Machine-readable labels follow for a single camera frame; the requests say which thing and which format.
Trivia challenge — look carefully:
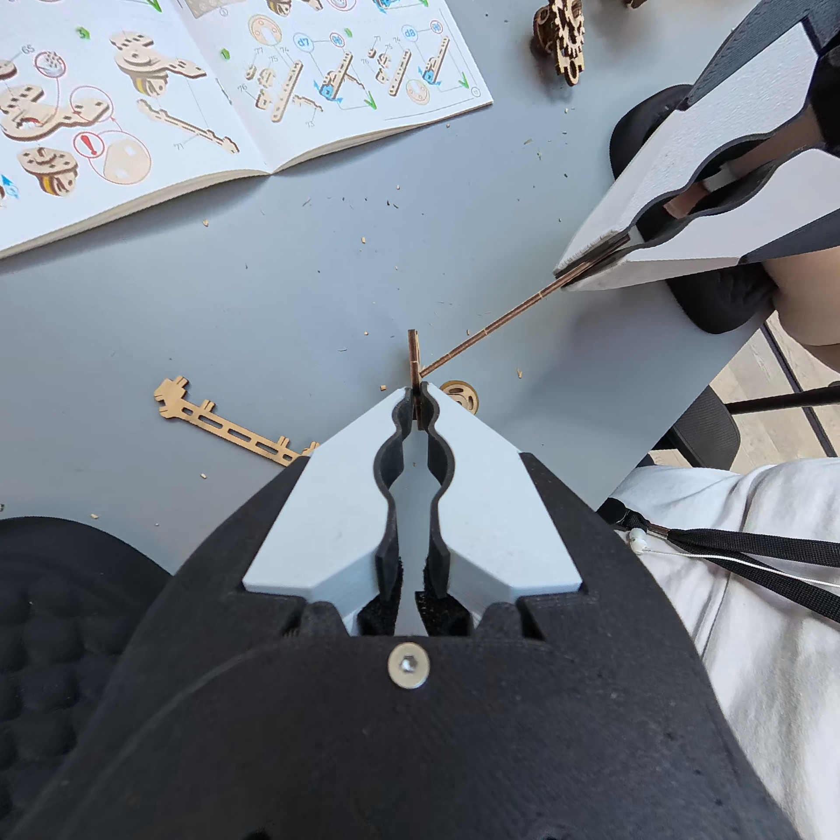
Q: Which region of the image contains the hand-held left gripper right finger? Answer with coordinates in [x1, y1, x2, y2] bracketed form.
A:
[415, 382, 584, 636]

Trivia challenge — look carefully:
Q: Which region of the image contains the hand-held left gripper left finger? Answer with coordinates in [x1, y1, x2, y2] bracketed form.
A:
[241, 387, 421, 636]

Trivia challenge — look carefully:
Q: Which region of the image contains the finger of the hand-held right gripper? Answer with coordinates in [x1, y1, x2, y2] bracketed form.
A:
[563, 147, 840, 291]
[553, 18, 824, 277]

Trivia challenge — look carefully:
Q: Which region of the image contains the small wooden plate with holes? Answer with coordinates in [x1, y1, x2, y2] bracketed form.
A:
[406, 328, 422, 431]

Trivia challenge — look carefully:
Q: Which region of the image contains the thin wooden strip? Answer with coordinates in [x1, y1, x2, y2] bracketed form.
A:
[417, 239, 630, 380]

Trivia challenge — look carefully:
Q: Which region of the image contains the person's right forearm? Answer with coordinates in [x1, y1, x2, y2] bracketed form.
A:
[766, 252, 840, 347]

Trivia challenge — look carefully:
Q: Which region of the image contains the round wooden disc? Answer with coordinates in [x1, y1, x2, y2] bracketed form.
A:
[440, 379, 482, 414]

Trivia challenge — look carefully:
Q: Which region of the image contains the slotted wooden bar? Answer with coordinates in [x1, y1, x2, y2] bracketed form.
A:
[154, 375, 321, 468]

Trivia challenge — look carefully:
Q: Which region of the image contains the small wooden gear assembly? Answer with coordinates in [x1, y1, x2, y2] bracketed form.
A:
[532, 0, 587, 88]

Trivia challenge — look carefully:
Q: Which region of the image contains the black office chair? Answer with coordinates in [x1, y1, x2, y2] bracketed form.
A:
[650, 384, 840, 471]

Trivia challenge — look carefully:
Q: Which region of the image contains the person's white shirt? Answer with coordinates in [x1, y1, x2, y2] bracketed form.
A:
[607, 456, 840, 840]

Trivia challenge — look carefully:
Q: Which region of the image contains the black textured cushion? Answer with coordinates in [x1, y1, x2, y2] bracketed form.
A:
[0, 517, 173, 840]

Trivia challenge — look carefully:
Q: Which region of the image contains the assembly instruction booklet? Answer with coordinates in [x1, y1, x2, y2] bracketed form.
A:
[0, 0, 494, 261]

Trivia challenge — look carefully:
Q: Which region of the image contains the white earphone cable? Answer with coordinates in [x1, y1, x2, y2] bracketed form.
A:
[629, 529, 840, 581]

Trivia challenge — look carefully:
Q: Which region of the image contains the black lanyard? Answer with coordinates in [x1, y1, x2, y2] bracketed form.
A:
[597, 497, 840, 624]

